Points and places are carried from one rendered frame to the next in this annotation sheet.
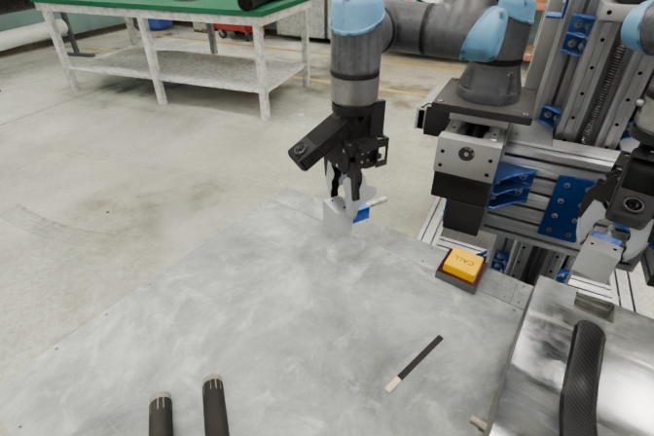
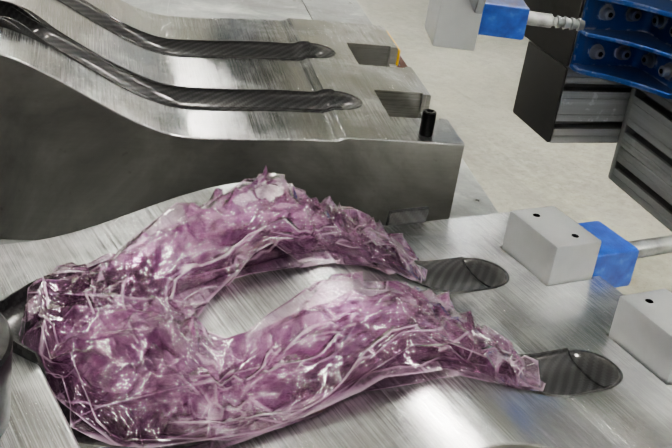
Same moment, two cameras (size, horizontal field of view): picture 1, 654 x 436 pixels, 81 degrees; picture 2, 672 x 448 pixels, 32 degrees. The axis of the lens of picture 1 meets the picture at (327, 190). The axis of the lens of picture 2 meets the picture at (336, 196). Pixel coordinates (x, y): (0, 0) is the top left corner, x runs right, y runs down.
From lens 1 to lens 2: 1.07 m
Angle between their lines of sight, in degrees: 36
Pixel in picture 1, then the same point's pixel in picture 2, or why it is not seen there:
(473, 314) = not seen: hidden behind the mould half
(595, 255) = not seen: outside the picture
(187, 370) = not seen: outside the picture
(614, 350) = (300, 65)
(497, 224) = (634, 164)
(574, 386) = (192, 52)
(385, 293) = not seen: hidden behind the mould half
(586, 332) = (309, 54)
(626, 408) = (201, 71)
